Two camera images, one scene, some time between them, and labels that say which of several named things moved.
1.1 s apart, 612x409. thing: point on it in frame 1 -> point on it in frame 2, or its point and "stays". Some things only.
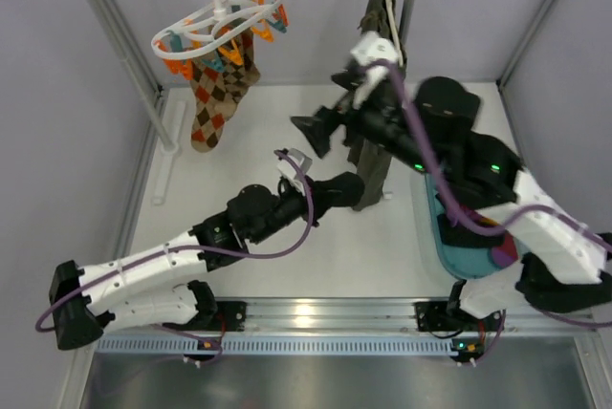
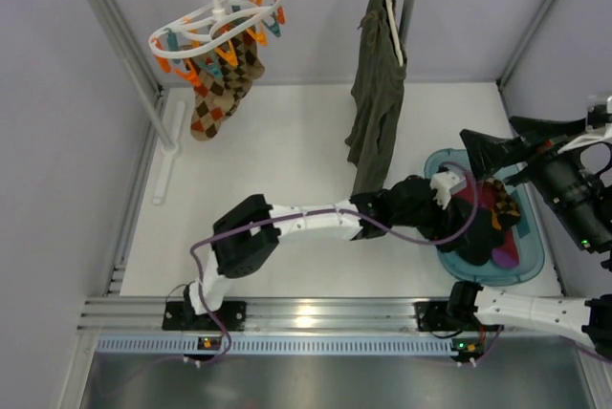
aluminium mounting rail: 367,318 stays
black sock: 342,190 -> 478,244
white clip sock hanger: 210,38 stays
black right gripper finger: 317,128 -> 490,155
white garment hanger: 398,35 stays
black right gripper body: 345,118 -> 529,161
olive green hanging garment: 371,159 stays
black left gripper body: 316,196 -> 449,220
